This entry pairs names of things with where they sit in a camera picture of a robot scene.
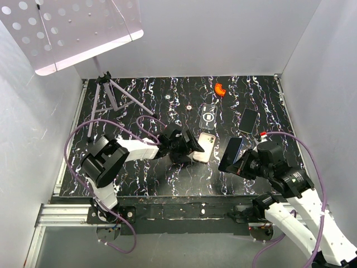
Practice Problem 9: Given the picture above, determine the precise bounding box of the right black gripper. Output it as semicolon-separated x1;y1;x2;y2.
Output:
227;148;272;180

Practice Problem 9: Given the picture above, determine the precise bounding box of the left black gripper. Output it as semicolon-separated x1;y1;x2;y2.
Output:
168;130;204;164

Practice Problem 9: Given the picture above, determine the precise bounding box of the pink phone case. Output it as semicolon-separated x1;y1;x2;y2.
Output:
192;132;215;164

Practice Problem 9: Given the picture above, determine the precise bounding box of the clear phone case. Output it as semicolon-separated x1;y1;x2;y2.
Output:
199;103;218;130

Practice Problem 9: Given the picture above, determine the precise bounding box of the phone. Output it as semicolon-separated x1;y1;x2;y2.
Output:
238;108;258;134
218;137;243;172

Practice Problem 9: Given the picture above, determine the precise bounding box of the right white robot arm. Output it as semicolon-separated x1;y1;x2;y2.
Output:
219;138;356;267

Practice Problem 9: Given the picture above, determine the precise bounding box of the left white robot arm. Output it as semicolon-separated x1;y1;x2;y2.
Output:
81;123;205;223

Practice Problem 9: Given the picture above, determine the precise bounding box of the orange curved plastic part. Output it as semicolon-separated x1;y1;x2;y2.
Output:
214;83;226;97

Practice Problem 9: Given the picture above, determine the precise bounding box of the perforated white music stand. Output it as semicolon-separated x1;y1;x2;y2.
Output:
1;1;144;143

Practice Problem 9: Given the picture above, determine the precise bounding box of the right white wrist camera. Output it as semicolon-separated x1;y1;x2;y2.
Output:
255;132;268;146

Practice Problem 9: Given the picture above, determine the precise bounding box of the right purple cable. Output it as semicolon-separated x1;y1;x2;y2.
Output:
252;131;327;268

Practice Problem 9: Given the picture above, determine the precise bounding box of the black front mounting rail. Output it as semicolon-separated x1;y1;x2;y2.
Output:
83;195;293;235

